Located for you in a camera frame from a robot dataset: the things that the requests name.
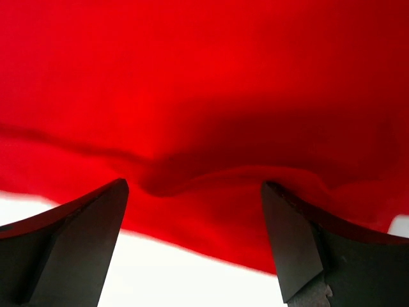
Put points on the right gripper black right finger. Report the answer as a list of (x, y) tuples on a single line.
[(323, 260)]

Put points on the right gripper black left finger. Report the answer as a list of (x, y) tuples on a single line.
[(61, 256)]

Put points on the red t-shirt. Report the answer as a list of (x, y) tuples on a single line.
[(197, 103)]

